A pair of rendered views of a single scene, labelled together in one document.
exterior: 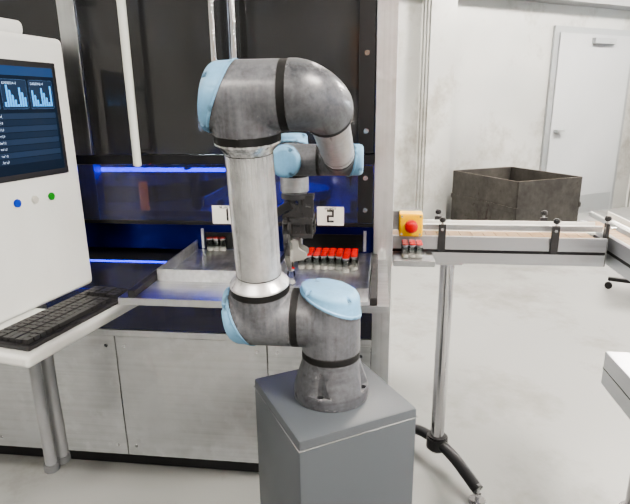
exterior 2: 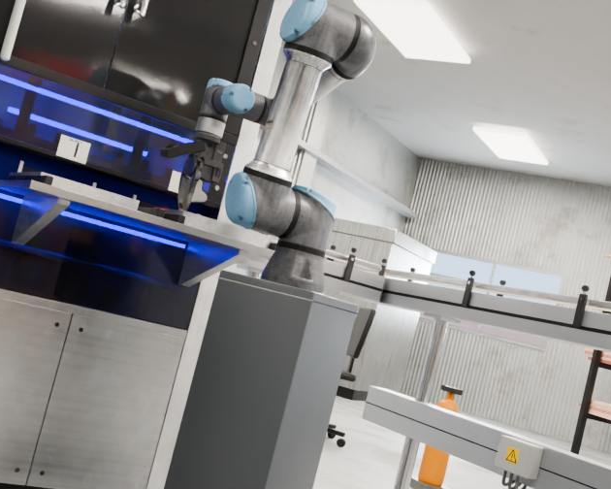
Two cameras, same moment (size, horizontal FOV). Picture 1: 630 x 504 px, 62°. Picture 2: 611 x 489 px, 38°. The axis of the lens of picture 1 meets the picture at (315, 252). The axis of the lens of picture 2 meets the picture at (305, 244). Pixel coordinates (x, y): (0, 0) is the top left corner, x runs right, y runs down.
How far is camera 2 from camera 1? 1.56 m
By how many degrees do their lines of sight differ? 42
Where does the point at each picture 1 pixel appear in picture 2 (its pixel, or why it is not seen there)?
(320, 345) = (311, 233)
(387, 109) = not seen: hidden behind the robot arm
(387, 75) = (266, 70)
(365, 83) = (246, 69)
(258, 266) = (288, 154)
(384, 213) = not seen: hidden behind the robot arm
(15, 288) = not seen: outside the picture
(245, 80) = (338, 16)
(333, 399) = (313, 280)
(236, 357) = (28, 327)
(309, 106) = (368, 49)
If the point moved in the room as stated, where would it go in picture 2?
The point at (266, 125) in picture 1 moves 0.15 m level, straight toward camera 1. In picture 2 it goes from (337, 50) to (385, 48)
